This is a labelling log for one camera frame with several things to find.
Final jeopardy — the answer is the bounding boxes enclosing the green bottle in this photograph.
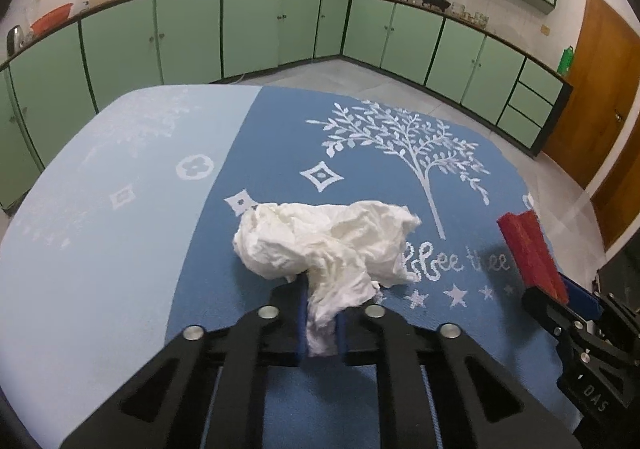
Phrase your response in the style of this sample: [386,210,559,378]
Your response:
[557,45,576,76]

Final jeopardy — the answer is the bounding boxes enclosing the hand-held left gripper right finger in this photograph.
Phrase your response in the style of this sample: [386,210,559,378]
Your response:
[335,291,581,449]

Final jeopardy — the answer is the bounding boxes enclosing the wooden door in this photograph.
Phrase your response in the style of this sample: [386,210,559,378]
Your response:
[542,0,640,250]

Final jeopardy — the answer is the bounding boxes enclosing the blue printed tablecloth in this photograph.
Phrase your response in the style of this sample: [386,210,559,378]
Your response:
[0,84,586,449]

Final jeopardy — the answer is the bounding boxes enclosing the green lower cabinets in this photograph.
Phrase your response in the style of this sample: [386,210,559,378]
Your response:
[0,0,573,210]

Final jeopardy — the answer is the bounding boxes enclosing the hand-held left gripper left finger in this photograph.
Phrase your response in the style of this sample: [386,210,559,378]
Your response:
[60,279,308,449]

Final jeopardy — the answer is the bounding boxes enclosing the orange basin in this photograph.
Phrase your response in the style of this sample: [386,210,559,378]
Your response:
[30,3,75,32]

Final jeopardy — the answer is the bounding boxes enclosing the metal kettle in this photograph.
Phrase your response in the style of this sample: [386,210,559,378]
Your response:
[6,25,25,56]

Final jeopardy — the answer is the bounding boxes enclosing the large white tissue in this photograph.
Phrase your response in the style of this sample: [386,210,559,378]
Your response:
[232,200,421,357]

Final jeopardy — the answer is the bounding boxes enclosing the black trash bin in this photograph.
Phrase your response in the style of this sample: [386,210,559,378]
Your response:
[597,251,640,302]

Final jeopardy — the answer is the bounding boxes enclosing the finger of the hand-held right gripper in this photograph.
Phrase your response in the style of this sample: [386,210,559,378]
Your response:
[557,271,608,322]
[522,285,588,350]

